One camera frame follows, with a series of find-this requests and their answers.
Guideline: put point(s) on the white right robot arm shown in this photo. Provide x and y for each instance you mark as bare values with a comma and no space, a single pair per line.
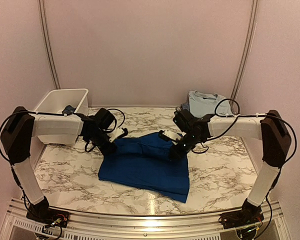
276,136

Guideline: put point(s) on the aluminium front frame rail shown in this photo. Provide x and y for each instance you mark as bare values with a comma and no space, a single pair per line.
101,226

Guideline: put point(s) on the white plastic laundry bin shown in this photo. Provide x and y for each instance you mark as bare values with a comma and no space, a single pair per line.
60,105

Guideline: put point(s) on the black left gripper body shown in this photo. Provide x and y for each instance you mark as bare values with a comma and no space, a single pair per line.
98,140

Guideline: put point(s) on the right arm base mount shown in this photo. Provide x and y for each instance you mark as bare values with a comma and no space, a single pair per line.
249,214

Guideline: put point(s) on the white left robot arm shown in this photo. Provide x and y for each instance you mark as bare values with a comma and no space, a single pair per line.
19,128

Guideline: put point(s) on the light blue garment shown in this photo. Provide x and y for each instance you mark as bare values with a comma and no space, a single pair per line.
201,104

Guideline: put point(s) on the dark blue garment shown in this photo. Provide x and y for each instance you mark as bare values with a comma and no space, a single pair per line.
144,163

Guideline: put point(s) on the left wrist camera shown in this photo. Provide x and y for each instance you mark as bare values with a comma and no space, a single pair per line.
118,133

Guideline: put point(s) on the blue checked shirt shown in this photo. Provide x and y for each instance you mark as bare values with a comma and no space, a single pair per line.
185,106

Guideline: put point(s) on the grey blue garment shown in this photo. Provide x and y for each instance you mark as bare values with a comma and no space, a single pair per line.
68,110

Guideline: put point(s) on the left wall aluminium post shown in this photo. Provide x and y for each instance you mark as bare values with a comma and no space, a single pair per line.
47,44

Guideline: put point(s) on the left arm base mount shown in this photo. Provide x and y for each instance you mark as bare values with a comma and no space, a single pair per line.
41,212

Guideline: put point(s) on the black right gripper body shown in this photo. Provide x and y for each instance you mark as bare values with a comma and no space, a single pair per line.
191,142

